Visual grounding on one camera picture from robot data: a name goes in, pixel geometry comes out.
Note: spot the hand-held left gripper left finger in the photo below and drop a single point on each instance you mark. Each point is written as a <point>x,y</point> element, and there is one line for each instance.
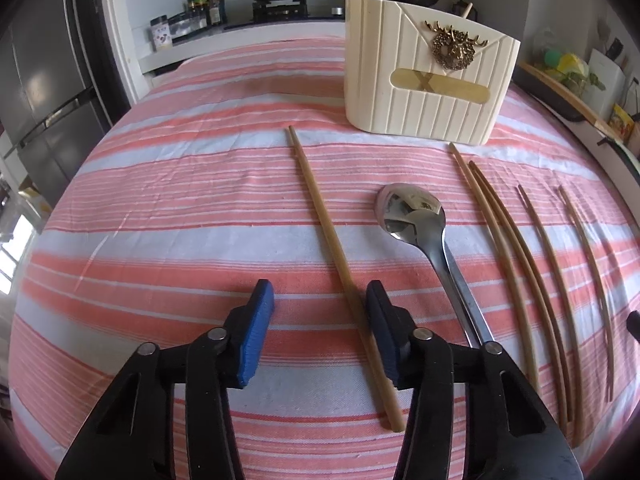
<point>257,330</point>

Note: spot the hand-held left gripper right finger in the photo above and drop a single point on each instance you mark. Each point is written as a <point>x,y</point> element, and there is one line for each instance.
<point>380,330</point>

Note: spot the white spice jar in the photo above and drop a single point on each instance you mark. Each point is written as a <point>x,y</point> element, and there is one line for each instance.
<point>161,35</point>

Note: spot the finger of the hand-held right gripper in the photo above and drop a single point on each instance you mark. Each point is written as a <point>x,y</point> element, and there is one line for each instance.
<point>634,327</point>

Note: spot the grey steel refrigerator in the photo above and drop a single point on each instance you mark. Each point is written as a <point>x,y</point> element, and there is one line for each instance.
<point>45,75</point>

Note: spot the white kitchen counter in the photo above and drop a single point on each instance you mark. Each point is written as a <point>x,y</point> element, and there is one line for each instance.
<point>165,60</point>

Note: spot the yellow green plastic bag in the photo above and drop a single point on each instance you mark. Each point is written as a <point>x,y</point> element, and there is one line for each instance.
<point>565,62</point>

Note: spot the white knife block box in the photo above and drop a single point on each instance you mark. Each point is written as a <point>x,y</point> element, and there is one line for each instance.
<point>605,80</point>

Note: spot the light bamboo chopstick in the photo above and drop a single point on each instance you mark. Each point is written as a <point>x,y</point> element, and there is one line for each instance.
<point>467,10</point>
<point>325,220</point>
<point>504,260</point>

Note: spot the black gas stove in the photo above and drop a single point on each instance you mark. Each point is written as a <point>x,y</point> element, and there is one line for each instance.
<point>280,10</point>

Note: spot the clear seasoning box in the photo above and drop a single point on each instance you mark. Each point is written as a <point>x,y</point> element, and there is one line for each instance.
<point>187,22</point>

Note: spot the cream ribbed utensil holder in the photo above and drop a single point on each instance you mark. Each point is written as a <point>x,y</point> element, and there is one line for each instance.
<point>380,85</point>

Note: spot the dark wooden chopstick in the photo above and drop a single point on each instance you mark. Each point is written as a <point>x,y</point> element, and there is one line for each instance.
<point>597,280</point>
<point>570,335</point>
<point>535,301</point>

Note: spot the black tray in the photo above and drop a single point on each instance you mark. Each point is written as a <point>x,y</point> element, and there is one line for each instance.
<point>550,97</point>

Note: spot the wooden cutting board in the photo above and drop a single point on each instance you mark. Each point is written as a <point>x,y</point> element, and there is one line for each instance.
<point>575,102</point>

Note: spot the dark sauce bottle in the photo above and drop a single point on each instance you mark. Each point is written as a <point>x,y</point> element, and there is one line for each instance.
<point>215,10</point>

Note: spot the pink striped tablecloth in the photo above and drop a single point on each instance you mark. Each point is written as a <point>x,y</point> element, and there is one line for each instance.
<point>175,210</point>

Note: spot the yellow snack packet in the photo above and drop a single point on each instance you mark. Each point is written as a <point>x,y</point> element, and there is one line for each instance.
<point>621,121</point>

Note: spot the stainless steel spoon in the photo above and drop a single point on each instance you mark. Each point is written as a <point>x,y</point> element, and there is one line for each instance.
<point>410,220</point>

